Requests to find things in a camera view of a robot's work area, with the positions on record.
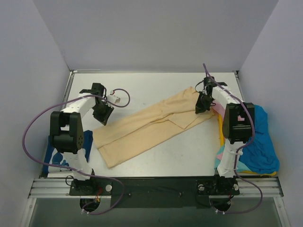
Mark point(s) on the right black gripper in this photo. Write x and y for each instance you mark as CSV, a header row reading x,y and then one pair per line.
x,y
201,104

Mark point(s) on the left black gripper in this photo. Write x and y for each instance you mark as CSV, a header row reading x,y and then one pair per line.
x,y
104,116

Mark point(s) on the beige t shirt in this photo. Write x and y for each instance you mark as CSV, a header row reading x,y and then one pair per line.
x,y
130,136

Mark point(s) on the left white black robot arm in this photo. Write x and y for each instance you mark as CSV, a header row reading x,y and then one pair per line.
x,y
66,130

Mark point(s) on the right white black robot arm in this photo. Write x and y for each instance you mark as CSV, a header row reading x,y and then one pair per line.
x,y
238,121

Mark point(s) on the pink t shirt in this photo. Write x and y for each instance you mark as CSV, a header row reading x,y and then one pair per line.
x,y
219,108

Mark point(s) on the yellow t shirt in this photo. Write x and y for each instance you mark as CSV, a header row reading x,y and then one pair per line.
x,y
222,142

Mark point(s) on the navy printed folded t shirt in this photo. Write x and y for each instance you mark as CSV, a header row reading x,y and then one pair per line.
x,y
54,157

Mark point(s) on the teal t shirt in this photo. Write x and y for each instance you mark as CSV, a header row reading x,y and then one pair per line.
x,y
219,156

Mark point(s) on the bright blue t shirt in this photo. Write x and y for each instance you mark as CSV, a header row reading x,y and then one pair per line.
x,y
259,157

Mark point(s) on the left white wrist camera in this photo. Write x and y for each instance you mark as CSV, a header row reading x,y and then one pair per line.
x,y
111,97

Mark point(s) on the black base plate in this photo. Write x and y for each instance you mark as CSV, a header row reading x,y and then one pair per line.
x,y
156,192

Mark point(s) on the aluminium front rail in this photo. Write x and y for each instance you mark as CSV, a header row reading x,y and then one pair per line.
x,y
57,188

